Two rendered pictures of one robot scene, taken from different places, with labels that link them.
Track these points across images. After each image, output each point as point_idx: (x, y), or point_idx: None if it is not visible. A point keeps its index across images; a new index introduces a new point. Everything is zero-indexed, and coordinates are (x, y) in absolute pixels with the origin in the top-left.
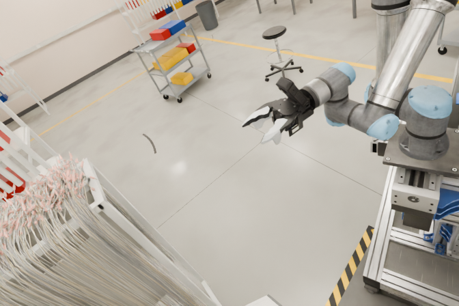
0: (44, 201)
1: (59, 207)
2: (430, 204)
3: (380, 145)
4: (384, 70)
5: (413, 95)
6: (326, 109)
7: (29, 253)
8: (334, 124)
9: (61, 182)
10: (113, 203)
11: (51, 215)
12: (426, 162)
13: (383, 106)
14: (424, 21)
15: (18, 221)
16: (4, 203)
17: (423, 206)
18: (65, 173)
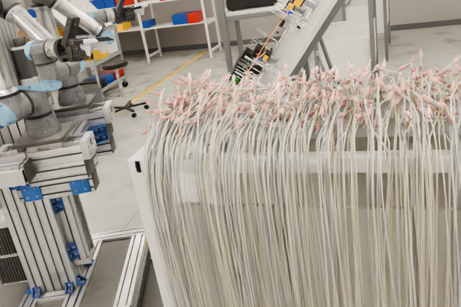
0: (230, 99)
1: (224, 87)
2: (94, 138)
3: (25, 168)
4: (46, 38)
5: (28, 86)
6: (54, 71)
7: (285, 95)
8: (61, 83)
9: (195, 87)
10: (178, 292)
11: (237, 86)
12: (64, 128)
13: None
14: (29, 14)
15: (269, 87)
16: (273, 103)
17: (94, 144)
18: (182, 82)
